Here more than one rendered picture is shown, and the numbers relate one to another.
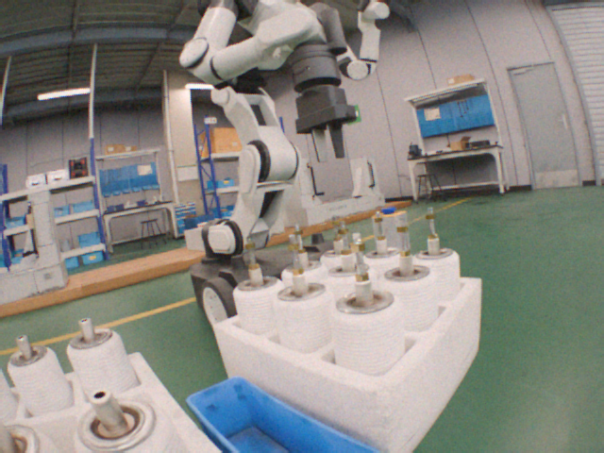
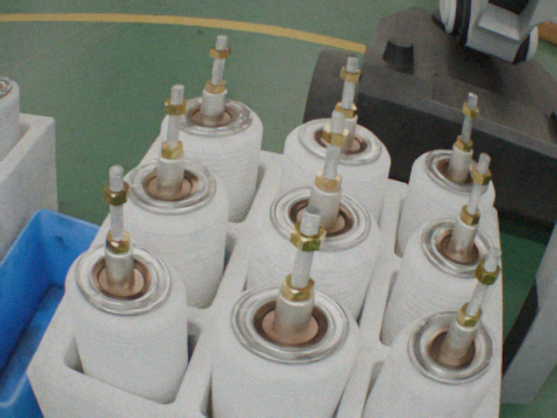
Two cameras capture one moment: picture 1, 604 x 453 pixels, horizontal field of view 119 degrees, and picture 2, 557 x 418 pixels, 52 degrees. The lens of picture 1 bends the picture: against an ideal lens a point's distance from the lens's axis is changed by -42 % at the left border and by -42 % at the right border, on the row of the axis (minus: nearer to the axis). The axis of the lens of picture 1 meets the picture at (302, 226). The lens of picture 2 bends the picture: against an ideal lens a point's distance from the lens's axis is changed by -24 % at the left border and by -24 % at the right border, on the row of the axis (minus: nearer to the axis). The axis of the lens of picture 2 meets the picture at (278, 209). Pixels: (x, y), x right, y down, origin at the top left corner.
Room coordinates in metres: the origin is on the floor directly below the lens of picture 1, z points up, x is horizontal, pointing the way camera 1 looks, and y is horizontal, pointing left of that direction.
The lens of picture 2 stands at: (0.22, -0.38, 0.57)
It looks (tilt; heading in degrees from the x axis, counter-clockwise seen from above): 35 degrees down; 49
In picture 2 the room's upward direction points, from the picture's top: 8 degrees clockwise
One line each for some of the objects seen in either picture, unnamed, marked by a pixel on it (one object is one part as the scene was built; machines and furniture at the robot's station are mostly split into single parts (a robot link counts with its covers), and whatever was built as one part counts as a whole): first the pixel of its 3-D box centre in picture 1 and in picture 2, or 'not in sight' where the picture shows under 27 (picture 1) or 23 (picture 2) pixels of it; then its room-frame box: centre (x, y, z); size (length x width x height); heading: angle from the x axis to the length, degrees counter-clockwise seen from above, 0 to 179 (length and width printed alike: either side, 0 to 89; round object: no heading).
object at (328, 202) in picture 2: (347, 263); (324, 204); (0.53, -0.07, 0.26); 0.02 x 0.02 x 0.03
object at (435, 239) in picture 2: (382, 253); (459, 248); (0.61, -0.16, 0.25); 0.08 x 0.08 x 0.01
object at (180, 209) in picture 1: (182, 220); not in sight; (5.82, 2.35, 0.34); 0.59 x 0.47 x 0.69; 41
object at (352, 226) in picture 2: (348, 270); (321, 219); (0.53, -0.07, 0.25); 0.08 x 0.08 x 0.01
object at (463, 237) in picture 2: (381, 247); (464, 235); (0.61, -0.16, 0.26); 0.02 x 0.02 x 0.03
